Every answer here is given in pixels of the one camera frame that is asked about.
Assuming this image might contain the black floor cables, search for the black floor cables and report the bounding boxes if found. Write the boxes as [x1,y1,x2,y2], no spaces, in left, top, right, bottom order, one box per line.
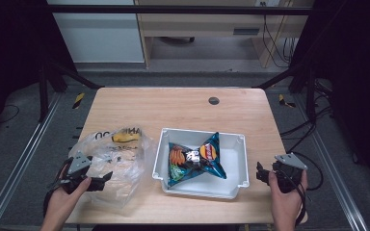
[279,78,334,156]

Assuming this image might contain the yellow black tape strip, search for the yellow black tape strip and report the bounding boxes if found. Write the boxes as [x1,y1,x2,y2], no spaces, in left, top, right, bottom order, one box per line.
[72,91,86,111]
[277,93,297,109]

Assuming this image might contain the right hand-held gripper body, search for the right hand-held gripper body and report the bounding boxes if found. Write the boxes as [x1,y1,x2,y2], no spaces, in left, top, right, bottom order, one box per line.
[269,152,308,194]

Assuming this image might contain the person's left hand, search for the person's left hand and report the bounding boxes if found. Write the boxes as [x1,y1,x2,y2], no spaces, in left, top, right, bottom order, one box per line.
[42,163,93,224]

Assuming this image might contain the thin black floor cable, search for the thin black floor cable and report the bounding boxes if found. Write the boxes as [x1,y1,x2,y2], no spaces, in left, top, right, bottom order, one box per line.
[0,104,21,125]

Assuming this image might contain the white plastic bin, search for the white plastic bin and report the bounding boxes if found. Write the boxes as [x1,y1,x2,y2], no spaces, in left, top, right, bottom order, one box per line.
[151,127,251,200]

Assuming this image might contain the aluminium floor rail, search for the aluminium floor rail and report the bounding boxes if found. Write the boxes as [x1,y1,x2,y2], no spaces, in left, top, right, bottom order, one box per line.
[292,93,370,231]
[0,91,63,231]

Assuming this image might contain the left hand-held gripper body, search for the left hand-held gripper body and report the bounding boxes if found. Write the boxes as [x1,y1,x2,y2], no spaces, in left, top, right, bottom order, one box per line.
[48,150,94,195]

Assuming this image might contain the black metal crossbar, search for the black metal crossbar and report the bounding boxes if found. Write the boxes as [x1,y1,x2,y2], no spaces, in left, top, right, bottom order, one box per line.
[46,4,315,16]

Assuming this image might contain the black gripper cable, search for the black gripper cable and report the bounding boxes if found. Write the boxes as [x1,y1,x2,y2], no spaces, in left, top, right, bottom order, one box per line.
[278,169,308,227]

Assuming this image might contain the clear plastic bag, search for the clear plastic bag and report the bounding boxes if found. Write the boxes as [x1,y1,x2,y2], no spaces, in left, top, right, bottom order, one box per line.
[67,125,158,210]

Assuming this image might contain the hanging black cables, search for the hanging black cables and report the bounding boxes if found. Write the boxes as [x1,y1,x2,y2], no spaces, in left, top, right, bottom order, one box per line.
[261,1,299,69]

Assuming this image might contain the person's right hand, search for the person's right hand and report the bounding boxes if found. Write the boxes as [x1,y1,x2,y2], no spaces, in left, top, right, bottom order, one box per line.
[267,170,309,225]

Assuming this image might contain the white cabinet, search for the white cabinet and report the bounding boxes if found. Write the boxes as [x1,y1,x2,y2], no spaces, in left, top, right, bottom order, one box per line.
[45,0,146,64]

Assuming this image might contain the black metal frame strut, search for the black metal frame strut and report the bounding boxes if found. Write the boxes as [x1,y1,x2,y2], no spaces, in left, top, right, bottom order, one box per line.
[38,60,105,123]
[255,62,318,122]

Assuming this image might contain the light wooden desk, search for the light wooden desk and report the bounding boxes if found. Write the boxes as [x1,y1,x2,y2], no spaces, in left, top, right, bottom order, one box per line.
[134,0,316,69]

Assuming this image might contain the blue potato chips packet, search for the blue potato chips packet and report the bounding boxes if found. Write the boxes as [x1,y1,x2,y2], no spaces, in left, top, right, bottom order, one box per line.
[166,131,228,189]

